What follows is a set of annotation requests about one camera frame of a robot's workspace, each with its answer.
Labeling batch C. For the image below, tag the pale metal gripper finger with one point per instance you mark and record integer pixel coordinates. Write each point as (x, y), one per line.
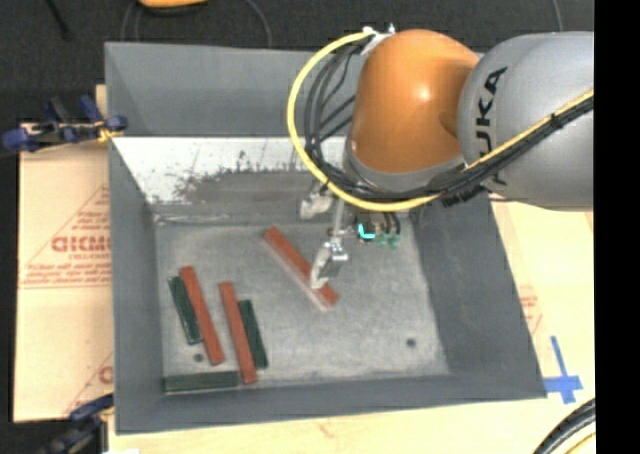
(336, 266)
(325, 257)

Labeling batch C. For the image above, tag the red-brown flat block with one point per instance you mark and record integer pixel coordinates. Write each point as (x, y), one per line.
(287, 249)
(201, 314)
(237, 337)

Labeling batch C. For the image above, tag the grey metal bin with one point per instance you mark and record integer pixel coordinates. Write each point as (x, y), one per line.
(350, 332)

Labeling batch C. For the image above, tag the dark green flat block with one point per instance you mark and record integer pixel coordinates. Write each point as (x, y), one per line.
(184, 312)
(254, 337)
(200, 382)

